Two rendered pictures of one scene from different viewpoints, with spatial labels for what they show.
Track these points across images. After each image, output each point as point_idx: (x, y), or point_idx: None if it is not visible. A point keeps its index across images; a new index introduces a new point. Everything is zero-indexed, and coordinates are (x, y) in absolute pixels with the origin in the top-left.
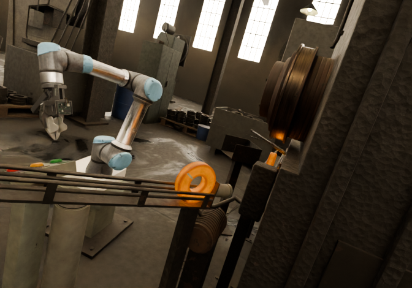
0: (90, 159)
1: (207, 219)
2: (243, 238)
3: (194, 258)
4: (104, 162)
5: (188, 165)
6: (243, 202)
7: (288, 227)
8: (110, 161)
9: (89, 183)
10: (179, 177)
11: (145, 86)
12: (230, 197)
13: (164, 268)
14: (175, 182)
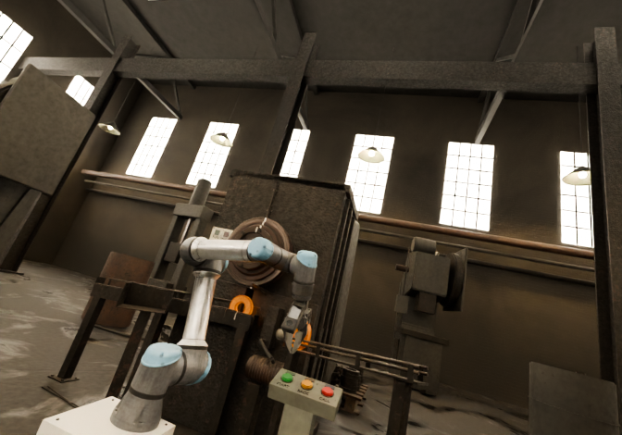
0: (70, 424)
1: (276, 361)
2: (236, 375)
3: (256, 406)
4: (184, 382)
5: (306, 323)
6: (272, 338)
7: (314, 333)
8: (205, 371)
9: (354, 350)
10: (310, 332)
11: (227, 260)
12: (261, 341)
13: (278, 417)
14: (307, 338)
